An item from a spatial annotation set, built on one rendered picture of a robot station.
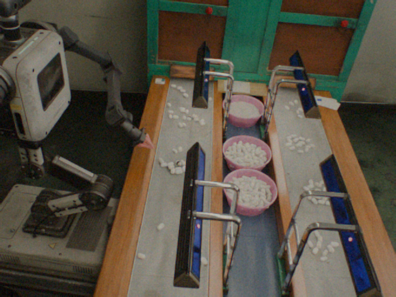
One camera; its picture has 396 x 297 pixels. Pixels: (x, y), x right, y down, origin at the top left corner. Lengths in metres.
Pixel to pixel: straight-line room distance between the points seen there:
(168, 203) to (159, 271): 0.36
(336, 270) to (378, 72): 2.65
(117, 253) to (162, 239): 0.20
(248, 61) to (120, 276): 1.67
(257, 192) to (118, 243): 0.72
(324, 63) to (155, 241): 1.69
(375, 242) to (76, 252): 1.37
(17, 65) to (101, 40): 2.17
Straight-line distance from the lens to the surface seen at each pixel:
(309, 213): 1.96
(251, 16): 2.59
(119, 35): 3.56
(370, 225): 2.00
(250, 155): 2.17
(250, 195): 1.95
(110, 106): 1.94
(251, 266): 1.78
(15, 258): 2.19
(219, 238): 1.72
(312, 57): 2.76
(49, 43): 1.61
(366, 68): 4.05
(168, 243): 1.72
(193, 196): 1.39
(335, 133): 2.48
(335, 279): 1.77
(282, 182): 2.03
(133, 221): 1.77
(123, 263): 1.64
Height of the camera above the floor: 2.12
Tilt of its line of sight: 39 degrees down
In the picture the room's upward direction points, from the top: 6 degrees clockwise
